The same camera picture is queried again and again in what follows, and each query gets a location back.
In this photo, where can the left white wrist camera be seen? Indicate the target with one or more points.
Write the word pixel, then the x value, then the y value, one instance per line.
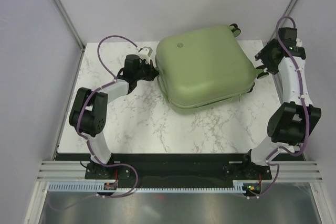
pixel 145 54

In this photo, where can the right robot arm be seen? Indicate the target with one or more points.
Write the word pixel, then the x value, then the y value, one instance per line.
pixel 289 128

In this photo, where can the aluminium frame post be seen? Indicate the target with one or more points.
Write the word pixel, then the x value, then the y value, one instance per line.
pixel 69 24
pixel 290 7

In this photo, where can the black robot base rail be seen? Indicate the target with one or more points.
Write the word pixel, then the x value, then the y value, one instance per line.
pixel 178 171

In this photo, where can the green suitcase wheel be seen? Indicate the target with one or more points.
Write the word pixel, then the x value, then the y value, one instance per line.
pixel 235 29
pixel 262 72

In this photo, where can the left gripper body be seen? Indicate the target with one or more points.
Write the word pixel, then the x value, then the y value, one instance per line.
pixel 146 72

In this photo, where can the green suitcase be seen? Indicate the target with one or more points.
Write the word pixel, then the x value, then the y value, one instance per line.
pixel 201 67

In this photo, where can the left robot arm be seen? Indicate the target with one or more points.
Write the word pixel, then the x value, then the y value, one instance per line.
pixel 88 115

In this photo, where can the left aluminium frame post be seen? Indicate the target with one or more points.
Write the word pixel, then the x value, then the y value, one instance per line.
pixel 69 24

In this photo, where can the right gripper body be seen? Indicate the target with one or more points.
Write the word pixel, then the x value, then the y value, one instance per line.
pixel 265 55

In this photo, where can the right aluminium frame post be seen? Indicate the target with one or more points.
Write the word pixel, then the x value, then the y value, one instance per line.
pixel 290 7

